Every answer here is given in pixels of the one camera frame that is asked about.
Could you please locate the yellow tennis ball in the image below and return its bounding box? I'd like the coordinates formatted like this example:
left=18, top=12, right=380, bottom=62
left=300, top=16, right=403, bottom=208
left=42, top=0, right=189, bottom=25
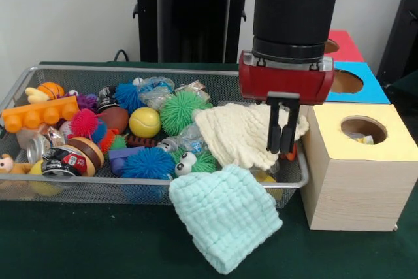
left=128, top=107, right=161, bottom=139

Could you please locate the multicolour polka dot cloth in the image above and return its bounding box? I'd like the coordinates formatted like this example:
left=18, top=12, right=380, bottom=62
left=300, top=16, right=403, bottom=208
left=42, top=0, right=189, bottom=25
left=346, top=131, right=375, bottom=146

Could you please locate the green spiky ball with eyes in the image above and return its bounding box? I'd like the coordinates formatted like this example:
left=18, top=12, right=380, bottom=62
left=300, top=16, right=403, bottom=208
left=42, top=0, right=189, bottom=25
left=171, top=146, right=217, bottom=177

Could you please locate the blue spiky rubber ball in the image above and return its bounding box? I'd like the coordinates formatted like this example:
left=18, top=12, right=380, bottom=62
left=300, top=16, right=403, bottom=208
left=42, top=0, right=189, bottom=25
left=120, top=147, right=176, bottom=180

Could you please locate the green spiky rubber ball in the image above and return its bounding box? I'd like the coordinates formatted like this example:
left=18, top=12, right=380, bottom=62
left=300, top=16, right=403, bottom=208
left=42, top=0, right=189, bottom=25
left=159, top=90, right=213, bottom=137

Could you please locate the small brown football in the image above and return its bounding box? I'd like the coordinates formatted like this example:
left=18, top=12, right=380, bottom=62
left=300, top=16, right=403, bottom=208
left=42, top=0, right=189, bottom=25
left=97, top=105, right=131, bottom=135

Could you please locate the pink spiky rubber ball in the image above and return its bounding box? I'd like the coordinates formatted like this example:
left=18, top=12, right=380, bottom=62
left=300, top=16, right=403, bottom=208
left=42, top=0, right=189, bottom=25
left=70, top=108, right=101, bottom=138

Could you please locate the crushed black red can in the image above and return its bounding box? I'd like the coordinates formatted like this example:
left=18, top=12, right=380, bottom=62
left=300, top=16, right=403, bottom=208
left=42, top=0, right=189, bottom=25
left=40, top=146, right=92, bottom=178

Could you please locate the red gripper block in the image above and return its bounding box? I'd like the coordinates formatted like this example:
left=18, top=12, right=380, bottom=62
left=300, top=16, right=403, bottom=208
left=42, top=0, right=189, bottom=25
left=237, top=50, right=336, bottom=155

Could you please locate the blue spiky ball with eyes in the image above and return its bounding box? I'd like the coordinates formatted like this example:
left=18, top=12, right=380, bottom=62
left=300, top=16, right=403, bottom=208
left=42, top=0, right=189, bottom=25
left=114, top=82, right=146, bottom=115

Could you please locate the plastic toy hamburger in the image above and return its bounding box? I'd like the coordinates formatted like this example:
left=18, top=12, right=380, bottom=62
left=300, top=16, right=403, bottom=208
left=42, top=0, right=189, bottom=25
left=67, top=136, right=105, bottom=175

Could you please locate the shallow clear mesh bin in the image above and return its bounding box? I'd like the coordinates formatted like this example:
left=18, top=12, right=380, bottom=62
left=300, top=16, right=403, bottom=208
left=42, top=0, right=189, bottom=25
left=0, top=65, right=310, bottom=210

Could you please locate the cream waffle cloth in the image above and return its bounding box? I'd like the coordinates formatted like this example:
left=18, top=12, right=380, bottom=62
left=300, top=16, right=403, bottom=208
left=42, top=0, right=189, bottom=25
left=195, top=101, right=310, bottom=171

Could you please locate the wooden box with three holes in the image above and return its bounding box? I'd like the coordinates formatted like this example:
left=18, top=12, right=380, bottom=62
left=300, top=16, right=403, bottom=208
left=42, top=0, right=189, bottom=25
left=298, top=29, right=418, bottom=232

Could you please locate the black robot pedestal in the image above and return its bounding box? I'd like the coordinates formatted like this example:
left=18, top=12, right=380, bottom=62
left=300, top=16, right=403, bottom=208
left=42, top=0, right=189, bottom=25
left=125, top=0, right=259, bottom=63

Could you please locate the mint green waffle cloth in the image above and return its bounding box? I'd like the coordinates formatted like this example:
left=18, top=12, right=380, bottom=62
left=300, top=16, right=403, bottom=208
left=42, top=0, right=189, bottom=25
left=168, top=164, right=283, bottom=275

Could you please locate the black upright panel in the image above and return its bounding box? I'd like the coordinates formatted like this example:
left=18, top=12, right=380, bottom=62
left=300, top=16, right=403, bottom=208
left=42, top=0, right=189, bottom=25
left=375, top=0, right=418, bottom=79

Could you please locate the black looped cable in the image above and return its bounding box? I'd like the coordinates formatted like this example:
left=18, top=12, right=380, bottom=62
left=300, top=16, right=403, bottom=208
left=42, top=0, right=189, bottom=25
left=113, top=49, right=132, bottom=63

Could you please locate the orange plastic toy block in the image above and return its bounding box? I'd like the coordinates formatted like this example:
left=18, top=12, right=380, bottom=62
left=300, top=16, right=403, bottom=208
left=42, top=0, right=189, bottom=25
left=1, top=95, right=80, bottom=133

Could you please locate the dark green table cloth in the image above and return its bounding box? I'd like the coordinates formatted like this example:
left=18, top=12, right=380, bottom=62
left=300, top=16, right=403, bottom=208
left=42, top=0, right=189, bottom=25
left=390, top=69, right=418, bottom=123
left=0, top=61, right=418, bottom=279

